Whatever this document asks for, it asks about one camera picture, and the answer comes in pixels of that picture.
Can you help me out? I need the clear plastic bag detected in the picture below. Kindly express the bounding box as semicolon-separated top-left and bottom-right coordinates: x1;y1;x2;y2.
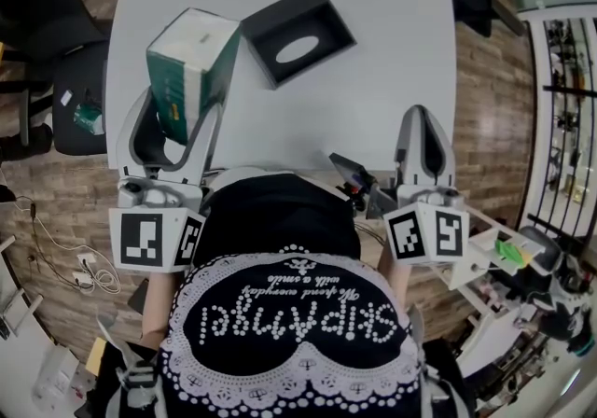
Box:
31;340;81;404

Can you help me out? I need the white shelf trolley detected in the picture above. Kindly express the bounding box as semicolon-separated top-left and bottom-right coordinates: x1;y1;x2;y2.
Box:
445;204;548;314

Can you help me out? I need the glass display cabinet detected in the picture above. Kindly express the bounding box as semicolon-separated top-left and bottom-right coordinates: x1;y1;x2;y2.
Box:
516;0;597;243

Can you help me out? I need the black square tissue holder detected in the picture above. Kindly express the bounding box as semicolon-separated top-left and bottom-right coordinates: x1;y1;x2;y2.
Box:
240;0;358;91

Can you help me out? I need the person's left forearm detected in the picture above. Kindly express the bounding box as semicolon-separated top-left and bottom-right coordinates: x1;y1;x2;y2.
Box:
138;269;188;355

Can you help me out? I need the dark flat phone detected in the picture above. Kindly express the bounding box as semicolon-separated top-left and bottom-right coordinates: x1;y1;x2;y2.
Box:
127;277;151;316

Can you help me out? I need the black office chair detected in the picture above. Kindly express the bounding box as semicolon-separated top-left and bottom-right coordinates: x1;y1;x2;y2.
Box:
0;0;111;157

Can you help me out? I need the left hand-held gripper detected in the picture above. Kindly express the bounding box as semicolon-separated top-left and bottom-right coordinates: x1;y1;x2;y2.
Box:
107;88;224;274

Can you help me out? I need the person's black lace-print shirt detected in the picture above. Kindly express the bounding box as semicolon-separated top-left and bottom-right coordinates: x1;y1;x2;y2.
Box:
156;164;467;418

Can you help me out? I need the green and white tissues pack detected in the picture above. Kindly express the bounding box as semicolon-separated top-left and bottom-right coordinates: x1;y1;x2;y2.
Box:
145;7;244;147

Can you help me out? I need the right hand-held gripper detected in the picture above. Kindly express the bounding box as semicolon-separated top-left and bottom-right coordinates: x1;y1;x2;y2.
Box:
382;104;471;266

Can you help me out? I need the black clamp-mounted device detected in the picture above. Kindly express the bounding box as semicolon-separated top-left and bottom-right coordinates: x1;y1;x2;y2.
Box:
327;151;391;222

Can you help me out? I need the white chest harness strap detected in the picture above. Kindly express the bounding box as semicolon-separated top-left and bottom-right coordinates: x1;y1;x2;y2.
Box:
94;316;160;411

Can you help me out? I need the white floor cable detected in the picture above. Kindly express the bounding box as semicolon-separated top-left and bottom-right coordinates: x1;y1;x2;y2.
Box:
13;201;122;297

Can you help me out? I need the person's right forearm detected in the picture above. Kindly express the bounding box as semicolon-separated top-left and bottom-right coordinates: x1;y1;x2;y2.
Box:
378;247;417;319

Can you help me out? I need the bright green small object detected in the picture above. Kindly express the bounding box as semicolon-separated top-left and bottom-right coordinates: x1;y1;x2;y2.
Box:
493;240;524;264

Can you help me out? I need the small green tissue packet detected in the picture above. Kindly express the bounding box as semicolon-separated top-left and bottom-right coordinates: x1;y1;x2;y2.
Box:
72;100;107;136

